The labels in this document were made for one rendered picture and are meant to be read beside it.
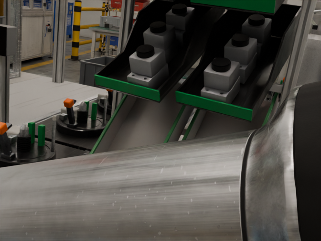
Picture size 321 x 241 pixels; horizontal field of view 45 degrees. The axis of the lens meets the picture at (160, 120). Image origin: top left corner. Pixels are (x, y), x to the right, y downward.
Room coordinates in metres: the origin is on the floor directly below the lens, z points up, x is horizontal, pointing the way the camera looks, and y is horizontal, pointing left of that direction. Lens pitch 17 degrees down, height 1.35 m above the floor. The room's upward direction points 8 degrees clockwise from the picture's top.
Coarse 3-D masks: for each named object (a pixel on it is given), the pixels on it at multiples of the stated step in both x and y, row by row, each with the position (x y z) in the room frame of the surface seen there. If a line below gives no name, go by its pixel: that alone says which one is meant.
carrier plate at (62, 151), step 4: (56, 144) 0.89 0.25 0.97; (60, 144) 0.90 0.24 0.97; (56, 148) 0.87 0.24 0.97; (60, 148) 0.87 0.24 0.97; (64, 148) 0.88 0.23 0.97; (68, 148) 0.88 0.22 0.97; (72, 148) 0.88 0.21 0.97; (56, 152) 0.85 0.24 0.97; (60, 152) 0.85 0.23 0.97; (64, 152) 0.85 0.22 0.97; (68, 152) 0.86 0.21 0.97; (72, 152) 0.86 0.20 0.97; (76, 152) 0.86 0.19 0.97; (80, 152) 0.87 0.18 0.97; (84, 152) 0.87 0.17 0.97; (88, 152) 0.87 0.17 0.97; (56, 156) 0.82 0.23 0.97; (60, 156) 0.83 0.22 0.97; (64, 156) 0.83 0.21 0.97; (68, 156) 0.83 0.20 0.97; (72, 156) 0.83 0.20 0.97
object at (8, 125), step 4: (0, 124) 0.72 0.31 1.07; (4, 124) 0.72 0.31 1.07; (8, 124) 0.74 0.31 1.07; (0, 128) 0.71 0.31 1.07; (4, 128) 0.72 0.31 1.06; (8, 128) 0.73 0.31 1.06; (0, 132) 0.71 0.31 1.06; (4, 132) 0.72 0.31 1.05; (0, 136) 0.72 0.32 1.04; (4, 136) 0.72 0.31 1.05; (0, 140) 0.72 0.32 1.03; (4, 140) 0.72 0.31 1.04; (8, 140) 0.73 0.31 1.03; (4, 144) 0.72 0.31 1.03; (8, 144) 0.73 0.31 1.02; (4, 148) 0.73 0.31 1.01; (8, 148) 0.73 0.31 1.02; (4, 152) 0.73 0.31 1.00; (8, 152) 0.73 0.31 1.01
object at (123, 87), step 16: (160, 0) 0.84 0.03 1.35; (176, 0) 0.86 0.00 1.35; (144, 16) 0.79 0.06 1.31; (160, 16) 0.84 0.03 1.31; (208, 16) 0.75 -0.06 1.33; (208, 32) 0.76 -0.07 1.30; (128, 48) 0.75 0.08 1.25; (192, 48) 0.70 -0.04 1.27; (112, 64) 0.70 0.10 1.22; (128, 64) 0.73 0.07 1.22; (176, 64) 0.71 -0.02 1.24; (192, 64) 0.71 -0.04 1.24; (96, 80) 0.66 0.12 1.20; (112, 80) 0.64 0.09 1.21; (176, 80) 0.66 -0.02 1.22; (144, 96) 0.62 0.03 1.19; (160, 96) 0.61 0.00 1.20
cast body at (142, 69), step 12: (144, 48) 0.63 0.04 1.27; (156, 48) 0.65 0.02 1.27; (132, 60) 0.63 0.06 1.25; (144, 60) 0.62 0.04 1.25; (156, 60) 0.62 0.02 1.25; (132, 72) 0.64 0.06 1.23; (144, 72) 0.62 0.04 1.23; (156, 72) 0.63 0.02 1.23; (168, 72) 0.67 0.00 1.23; (144, 84) 0.62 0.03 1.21; (156, 84) 0.63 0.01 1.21
